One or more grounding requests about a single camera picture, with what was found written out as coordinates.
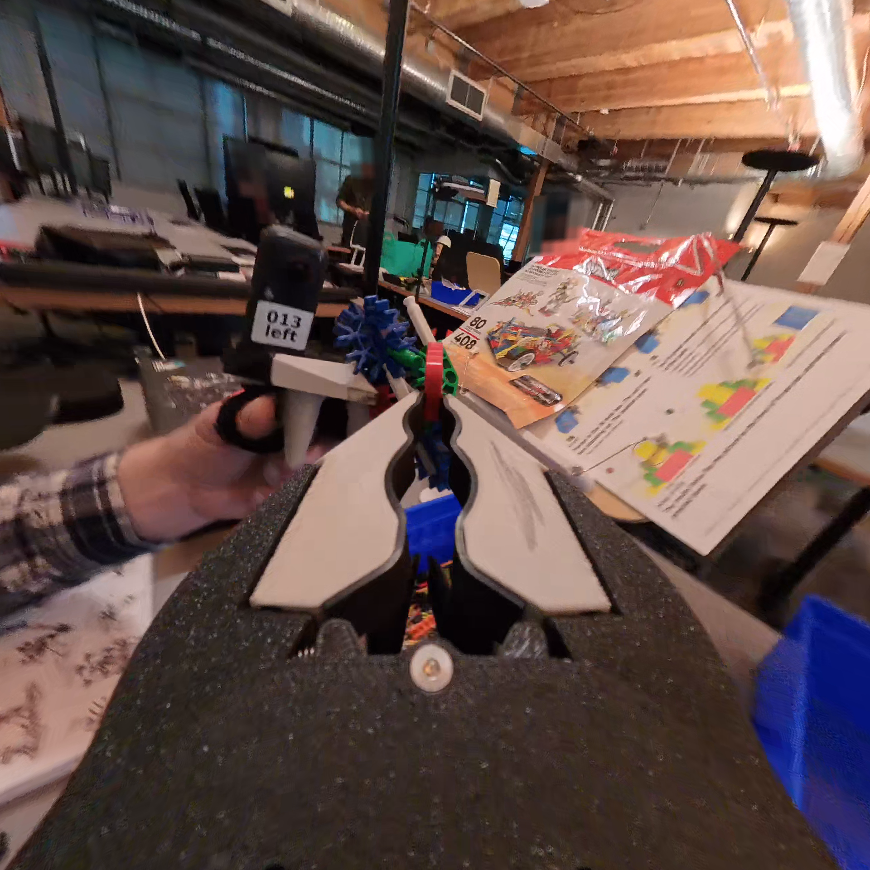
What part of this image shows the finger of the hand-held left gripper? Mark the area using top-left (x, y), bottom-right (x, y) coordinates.
top-left (270, 351), bottom-right (384, 406)

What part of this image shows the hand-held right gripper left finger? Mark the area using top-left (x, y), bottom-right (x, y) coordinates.
top-left (252, 395), bottom-right (425, 651)

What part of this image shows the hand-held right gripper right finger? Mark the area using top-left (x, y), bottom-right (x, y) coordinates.
top-left (438, 395), bottom-right (610, 652)

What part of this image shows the blue snowflake toy assembly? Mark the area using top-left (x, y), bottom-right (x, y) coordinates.
top-left (333, 293), bottom-right (463, 470)

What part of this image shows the blue plastic bin with label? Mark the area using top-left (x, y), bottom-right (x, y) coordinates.
top-left (401, 490), bottom-right (466, 647)

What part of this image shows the pile of construction toy pieces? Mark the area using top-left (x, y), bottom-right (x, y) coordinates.
top-left (406, 571), bottom-right (443, 647)

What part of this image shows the person's left hand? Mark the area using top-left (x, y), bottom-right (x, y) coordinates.
top-left (116, 388), bottom-right (357, 545)

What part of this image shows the black computer monitor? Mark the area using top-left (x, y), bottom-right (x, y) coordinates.
top-left (225, 136), bottom-right (316, 239)

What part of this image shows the round wooden board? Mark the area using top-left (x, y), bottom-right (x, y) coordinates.
top-left (585, 476), bottom-right (653, 524)

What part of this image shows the long dark office desk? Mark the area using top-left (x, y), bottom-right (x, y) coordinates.
top-left (0, 191), bottom-right (357, 320)

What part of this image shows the toy kit plastic bag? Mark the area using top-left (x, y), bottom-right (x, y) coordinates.
top-left (442, 229), bottom-right (746, 429)

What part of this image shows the instruction booklet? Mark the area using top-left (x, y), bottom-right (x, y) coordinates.
top-left (524, 279), bottom-right (870, 556)

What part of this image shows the black office chair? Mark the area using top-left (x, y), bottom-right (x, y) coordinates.
top-left (0, 306), bottom-right (126, 452)

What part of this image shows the white printed instruction sheet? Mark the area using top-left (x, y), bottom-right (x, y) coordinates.
top-left (0, 551), bottom-right (157, 803)

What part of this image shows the empty blue plastic bin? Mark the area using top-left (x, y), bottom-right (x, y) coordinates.
top-left (752, 596), bottom-right (870, 870)

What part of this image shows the silver ceiling duct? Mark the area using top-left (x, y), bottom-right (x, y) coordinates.
top-left (286, 0), bottom-right (585, 157)

